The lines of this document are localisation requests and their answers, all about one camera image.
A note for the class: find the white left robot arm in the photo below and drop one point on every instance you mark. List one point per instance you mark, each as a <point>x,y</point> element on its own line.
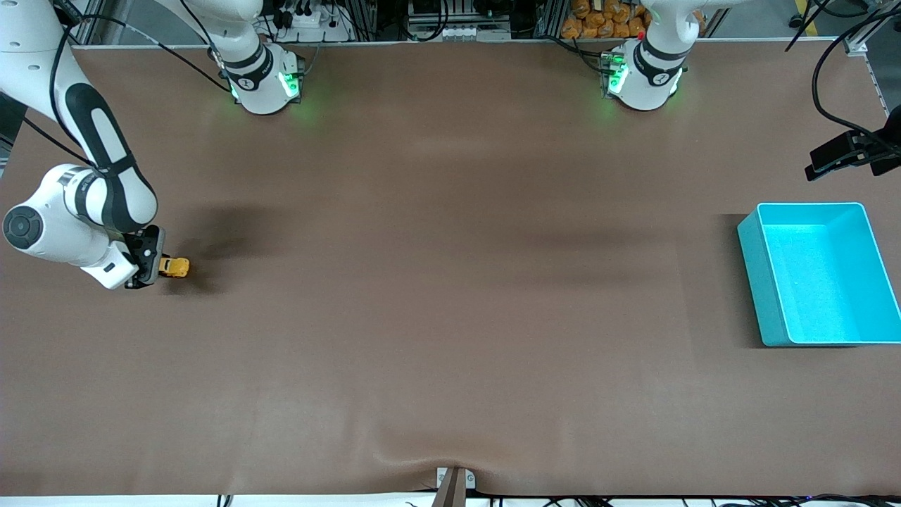
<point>644,84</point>

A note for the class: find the yellow beetle toy car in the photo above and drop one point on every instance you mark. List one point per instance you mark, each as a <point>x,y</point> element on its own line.
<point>176,267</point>

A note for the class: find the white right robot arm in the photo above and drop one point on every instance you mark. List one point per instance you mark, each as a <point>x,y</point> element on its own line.
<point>105,155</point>

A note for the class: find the turquoise plastic bin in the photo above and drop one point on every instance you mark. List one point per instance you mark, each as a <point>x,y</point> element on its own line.
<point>823,282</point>

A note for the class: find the brown table mat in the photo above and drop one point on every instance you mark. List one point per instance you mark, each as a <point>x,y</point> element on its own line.
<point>450,317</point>

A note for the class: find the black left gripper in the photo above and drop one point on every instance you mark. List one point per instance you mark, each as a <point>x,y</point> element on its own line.
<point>881,151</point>

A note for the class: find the aluminium frame profile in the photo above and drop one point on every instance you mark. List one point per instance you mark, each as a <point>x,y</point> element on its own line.
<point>95,32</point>
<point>855,44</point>

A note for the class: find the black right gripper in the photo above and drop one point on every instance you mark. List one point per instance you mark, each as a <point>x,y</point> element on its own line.
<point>146,252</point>

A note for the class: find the bag of orange items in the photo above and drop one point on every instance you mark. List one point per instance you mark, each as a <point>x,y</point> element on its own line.
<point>598,24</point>

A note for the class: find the metal table clamp bracket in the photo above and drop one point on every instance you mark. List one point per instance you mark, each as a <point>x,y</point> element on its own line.
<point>454,486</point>

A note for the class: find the white power strip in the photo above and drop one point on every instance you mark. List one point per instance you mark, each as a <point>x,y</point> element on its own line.
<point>317,32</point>

